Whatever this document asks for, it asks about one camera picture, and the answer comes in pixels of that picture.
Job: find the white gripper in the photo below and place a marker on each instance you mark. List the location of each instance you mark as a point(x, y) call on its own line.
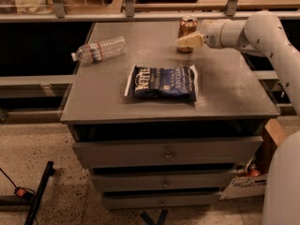
point(211, 35)

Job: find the orange soda can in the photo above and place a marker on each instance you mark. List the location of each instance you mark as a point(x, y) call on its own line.
point(188, 25)

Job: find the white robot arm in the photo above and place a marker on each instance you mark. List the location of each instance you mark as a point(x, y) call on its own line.
point(262, 32)

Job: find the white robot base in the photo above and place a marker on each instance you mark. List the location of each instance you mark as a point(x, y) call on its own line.
point(281, 204)

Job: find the orange can in box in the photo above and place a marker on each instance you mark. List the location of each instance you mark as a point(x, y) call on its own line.
point(253, 170)

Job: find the blue Kettle chips bag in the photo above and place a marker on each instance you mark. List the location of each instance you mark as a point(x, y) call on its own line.
point(163, 82)

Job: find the clear plastic water bottle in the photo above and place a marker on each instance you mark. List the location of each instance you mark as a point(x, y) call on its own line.
point(96, 52)

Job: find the grey drawer cabinet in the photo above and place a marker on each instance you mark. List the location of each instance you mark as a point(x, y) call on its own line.
point(230, 102)

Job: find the top grey drawer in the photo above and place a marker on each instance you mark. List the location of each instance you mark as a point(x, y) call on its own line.
point(144, 153)

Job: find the grey drawer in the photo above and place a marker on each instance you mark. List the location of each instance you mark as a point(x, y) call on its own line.
point(160, 200)
point(144, 181)
point(144, 153)

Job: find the middle grey drawer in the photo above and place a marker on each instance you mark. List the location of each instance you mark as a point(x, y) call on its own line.
point(144, 181)

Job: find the cardboard box on floor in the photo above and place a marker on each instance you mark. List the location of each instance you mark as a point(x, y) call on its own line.
point(242, 184)

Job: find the bottom grey drawer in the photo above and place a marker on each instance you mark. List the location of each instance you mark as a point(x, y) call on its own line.
point(160, 200)

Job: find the black stand leg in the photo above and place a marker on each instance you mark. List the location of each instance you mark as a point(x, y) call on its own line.
point(34, 205)

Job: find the metal railing frame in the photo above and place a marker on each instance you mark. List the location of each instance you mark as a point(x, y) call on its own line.
point(21, 11)

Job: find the orange cable clip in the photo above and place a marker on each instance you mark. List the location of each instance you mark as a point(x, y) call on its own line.
point(24, 193)

